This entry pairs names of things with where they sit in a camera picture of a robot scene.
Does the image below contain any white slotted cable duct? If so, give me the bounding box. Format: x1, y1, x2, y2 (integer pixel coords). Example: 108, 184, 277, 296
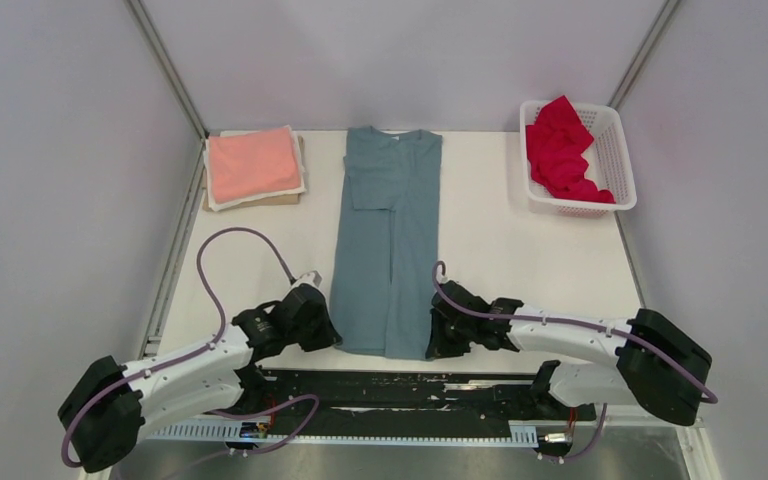
147, 419, 538, 448

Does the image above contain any grey-blue t shirt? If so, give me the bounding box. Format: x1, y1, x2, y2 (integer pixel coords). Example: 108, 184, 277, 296
329, 126, 443, 360

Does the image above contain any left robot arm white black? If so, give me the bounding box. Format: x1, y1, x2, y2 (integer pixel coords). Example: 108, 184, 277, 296
58, 283, 342, 473

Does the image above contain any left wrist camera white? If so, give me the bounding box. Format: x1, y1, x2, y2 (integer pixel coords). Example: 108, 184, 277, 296
292, 270, 322, 288

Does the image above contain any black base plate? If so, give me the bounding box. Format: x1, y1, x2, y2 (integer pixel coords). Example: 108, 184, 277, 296
230, 369, 571, 437

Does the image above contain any folded white t shirt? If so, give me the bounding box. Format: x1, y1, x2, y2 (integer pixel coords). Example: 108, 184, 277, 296
203, 124, 308, 213

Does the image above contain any white plastic basket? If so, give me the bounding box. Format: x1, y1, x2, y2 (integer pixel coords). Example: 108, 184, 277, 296
519, 101, 637, 218

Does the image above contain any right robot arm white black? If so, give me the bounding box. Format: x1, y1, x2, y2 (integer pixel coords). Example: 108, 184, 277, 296
426, 281, 719, 426

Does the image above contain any red t shirt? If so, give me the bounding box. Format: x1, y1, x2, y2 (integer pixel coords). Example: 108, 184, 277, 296
525, 96, 615, 204

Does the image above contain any aluminium frame rail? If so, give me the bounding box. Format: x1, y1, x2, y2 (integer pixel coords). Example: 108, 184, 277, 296
79, 372, 705, 480

